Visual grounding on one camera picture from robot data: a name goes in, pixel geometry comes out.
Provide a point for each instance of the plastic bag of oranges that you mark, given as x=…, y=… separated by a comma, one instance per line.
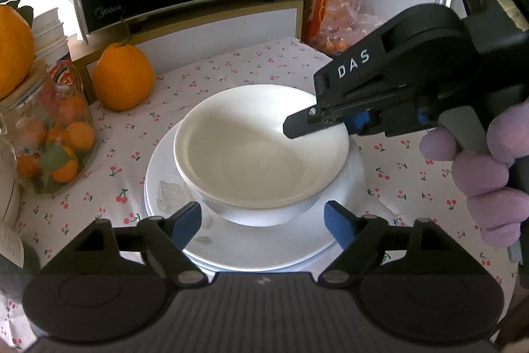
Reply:
x=343, y=22

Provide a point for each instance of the stack of paper cups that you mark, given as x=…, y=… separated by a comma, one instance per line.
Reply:
x=49, y=38

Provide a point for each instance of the large orange with leaves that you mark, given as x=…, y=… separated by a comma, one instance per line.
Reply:
x=12, y=51

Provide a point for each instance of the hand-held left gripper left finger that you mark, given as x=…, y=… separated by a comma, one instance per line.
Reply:
x=188, y=220

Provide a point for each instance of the white wood-framed stand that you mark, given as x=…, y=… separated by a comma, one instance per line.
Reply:
x=215, y=26

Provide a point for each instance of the cherry print tablecloth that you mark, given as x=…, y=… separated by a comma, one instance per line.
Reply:
x=392, y=179

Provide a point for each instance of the dark jar with label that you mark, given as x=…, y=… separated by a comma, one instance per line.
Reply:
x=24, y=270

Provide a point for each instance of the large white bowl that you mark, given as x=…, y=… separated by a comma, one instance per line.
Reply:
x=248, y=154

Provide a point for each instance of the white container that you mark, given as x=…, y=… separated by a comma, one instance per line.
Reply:
x=8, y=196

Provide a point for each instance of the glass jar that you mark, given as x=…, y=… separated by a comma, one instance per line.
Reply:
x=24, y=100

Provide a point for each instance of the pile of small mandarins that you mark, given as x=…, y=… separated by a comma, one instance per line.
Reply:
x=76, y=136

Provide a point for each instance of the white plate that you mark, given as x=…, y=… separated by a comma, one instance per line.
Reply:
x=248, y=245

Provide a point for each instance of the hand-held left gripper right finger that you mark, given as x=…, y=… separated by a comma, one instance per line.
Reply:
x=337, y=222

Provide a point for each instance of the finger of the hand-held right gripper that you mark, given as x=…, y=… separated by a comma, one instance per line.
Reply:
x=351, y=67
x=357, y=121

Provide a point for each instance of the person's right hand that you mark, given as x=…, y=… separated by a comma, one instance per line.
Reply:
x=483, y=179

